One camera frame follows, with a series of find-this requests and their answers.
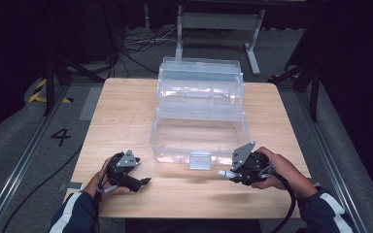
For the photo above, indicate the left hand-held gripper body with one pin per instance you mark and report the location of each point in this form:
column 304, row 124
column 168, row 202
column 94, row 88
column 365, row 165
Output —
column 118, row 171

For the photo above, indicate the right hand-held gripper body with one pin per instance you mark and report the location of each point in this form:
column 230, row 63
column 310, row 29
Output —
column 254, row 165

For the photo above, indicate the white ointment tube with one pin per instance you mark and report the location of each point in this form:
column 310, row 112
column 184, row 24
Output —
column 226, row 174

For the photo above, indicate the clear plastic storage box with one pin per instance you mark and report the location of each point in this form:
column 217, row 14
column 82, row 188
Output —
column 200, row 129

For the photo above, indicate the person's left hand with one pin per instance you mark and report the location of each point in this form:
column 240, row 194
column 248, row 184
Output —
column 95, row 187

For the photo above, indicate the person's right hand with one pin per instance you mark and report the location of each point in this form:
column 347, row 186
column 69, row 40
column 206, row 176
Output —
column 288, row 176

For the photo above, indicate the grey floor plate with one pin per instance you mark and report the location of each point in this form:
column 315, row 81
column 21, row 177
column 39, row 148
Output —
column 90, row 103

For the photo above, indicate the black metal stand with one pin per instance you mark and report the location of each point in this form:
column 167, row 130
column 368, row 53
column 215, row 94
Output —
column 50, row 87
column 314, row 93

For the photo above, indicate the yellow and black floor tape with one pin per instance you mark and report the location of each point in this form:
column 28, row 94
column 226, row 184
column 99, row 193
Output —
column 39, row 95

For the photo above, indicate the dark curtain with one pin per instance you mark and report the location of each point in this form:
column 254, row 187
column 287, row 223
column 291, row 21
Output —
column 362, row 64
column 6, row 48

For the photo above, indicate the aluminium floor rail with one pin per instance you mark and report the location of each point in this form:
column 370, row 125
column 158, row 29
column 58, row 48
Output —
column 330, row 155
column 19, row 168

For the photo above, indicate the grey metal desk frame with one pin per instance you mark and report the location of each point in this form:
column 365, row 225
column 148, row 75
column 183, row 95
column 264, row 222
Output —
column 218, row 21

